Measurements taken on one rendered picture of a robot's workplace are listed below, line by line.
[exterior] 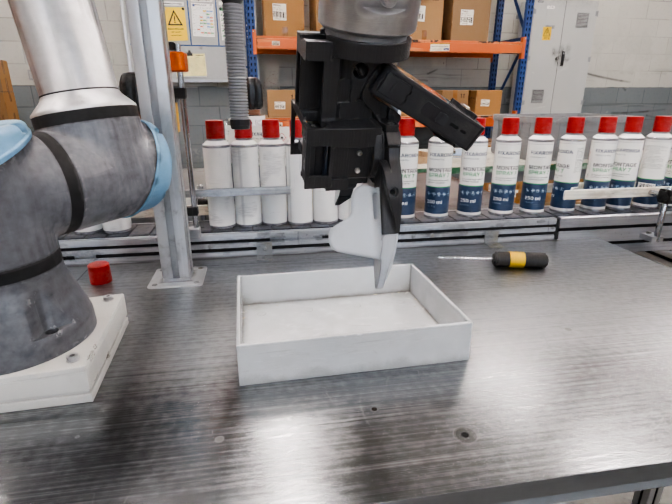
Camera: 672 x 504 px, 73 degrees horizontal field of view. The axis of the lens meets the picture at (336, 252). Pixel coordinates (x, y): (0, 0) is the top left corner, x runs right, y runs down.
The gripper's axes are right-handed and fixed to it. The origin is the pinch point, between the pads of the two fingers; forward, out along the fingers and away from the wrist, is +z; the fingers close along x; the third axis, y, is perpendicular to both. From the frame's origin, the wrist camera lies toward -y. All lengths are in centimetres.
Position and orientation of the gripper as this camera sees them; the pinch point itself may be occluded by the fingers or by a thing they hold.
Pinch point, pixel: (361, 242)
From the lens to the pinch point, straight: 47.5
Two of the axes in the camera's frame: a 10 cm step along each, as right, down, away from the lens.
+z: -0.8, 8.0, 5.9
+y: -9.6, 0.9, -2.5
